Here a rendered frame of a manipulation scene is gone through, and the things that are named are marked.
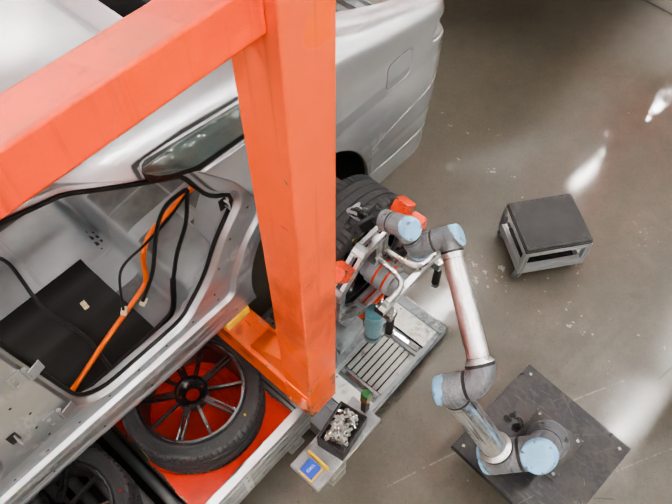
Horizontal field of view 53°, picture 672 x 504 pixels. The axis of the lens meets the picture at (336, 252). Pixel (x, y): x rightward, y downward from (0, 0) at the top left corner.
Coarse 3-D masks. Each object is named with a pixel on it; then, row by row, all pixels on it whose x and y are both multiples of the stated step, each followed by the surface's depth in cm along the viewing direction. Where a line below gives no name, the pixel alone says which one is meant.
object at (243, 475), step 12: (300, 408) 316; (288, 420) 312; (300, 420) 318; (276, 432) 309; (288, 432) 313; (264, 444) 306; (276, 444) 309; (252, 456) 303; (264, 456) 305; (240, 468) 300; (252, 468) 302; (228, 480) 298; (240, 480) 298; (252, 480) 310; (216, 492) 295; (228, 492) 295
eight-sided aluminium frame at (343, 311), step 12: (360, 240) 280; (360, 252) 277; (360, 264) 279; (396, 264) 324; (336, 288) 283; (348, 288) 285; (372, 288) 326; (336, 300) 287; (360, 300) 322; (372, 300) 322; (336, 312) 296; (348, 312) 306; (360, 312) 317
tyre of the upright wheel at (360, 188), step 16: (352, 176) 296; (368, 176) 306; (336, 192) 286; (352, 192) 288; (368, 192) 290; (384, 192) 294; (336, 208) 283; (384, 208) 287; (336, 224) 279; (352, 224) 278; (336, 240) 277; (352, 240) 279; (336, 256) 277
